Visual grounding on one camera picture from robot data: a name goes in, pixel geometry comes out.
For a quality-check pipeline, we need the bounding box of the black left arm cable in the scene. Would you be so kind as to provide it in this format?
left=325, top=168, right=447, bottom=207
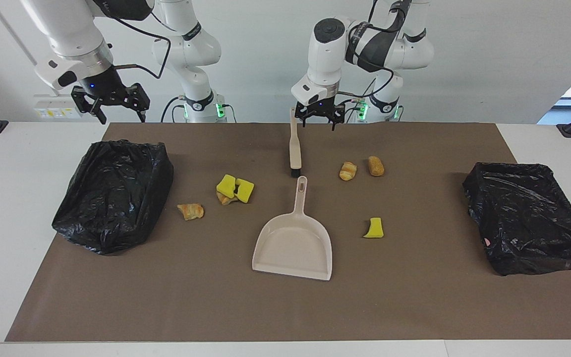
left=338, top=0, right=415, bottom=100

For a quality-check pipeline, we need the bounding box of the curved yellow sponge piece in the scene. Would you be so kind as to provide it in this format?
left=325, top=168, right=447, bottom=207
left=363, top=217, right=384, bottom=239

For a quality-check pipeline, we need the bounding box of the beige plastic dustpan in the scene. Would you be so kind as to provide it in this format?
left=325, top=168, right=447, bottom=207
left=252, top=176, right=333, bottom=282

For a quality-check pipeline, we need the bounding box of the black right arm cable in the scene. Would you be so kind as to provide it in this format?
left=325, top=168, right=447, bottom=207
left=92, top=0, right=173, bottom=80

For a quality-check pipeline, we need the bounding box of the black bin bag with pink spot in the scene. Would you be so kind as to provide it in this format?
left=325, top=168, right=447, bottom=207
left=462, top=162, right=571, bottom=277

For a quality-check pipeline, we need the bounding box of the beige brush with black bristles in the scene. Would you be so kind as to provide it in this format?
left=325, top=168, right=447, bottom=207
left=289, top=108, right=302, bottom=178

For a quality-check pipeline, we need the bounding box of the black plastic bin bag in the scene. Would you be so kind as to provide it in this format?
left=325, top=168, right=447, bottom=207
left=52, top=140, right=174, bottom=256

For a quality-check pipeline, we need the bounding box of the brown table mat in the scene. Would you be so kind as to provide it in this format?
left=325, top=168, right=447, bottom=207
left=5, top=122, right=571, bottom=343

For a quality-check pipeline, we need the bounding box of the white wall power strip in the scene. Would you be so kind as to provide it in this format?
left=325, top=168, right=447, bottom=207
left=34, top=94, right=80, bottom=119

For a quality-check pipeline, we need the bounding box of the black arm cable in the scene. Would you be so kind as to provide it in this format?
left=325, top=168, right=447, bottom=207
left=92, top=0, right=173, bottom=80
left=338, top=0, right=415, bottom=100

